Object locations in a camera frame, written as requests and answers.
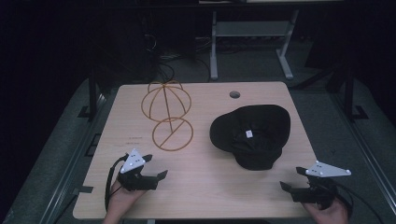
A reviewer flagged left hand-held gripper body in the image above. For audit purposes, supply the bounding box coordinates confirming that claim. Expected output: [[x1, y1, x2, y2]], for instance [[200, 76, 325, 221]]
[[116, 147, 160, 191]]

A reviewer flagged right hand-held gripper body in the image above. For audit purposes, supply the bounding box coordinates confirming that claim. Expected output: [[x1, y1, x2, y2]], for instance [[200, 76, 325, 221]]
[[290, 160, 353, 210]]

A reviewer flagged person's left hand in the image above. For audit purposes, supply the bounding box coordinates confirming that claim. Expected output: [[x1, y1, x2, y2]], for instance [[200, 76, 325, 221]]
[[106, 180, 148, 219]]

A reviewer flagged person's right hand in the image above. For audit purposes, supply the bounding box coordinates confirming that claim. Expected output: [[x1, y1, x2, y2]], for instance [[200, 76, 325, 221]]
[[303, 198, 350, 224]]

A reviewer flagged black baseball cap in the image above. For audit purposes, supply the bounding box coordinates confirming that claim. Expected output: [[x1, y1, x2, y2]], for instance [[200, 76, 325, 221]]
[[209, 104, 291, 172]]

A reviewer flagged gold wire hat stand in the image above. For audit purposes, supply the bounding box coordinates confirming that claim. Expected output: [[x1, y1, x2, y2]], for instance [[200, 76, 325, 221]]
[[140, 79, 194, 152]]

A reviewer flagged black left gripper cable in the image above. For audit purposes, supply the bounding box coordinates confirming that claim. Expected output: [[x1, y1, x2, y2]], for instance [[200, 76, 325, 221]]
[[104, 153, 130, 213]]

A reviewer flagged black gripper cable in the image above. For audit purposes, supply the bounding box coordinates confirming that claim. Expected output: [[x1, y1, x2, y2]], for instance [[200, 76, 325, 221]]
[[104, 153, 130, 213], [334, 181, 386, 224]]

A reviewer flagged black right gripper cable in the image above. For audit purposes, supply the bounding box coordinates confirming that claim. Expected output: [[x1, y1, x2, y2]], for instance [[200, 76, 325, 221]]
[[334, 181, 386, 224]]

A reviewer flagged black metal stand post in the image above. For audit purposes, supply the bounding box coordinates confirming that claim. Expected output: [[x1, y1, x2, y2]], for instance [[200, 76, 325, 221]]
[[77, 60, 106, 121], [342, 60, 370, 121]]

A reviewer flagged bundle of black floor cables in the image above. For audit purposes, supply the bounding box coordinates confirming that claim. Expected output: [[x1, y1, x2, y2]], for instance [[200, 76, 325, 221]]
[[141, 32, 213, 82]]

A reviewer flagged grey metal desk frame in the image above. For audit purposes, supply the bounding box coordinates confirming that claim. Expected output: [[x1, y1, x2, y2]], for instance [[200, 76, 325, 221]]
[[209, 8, 301, 81]]

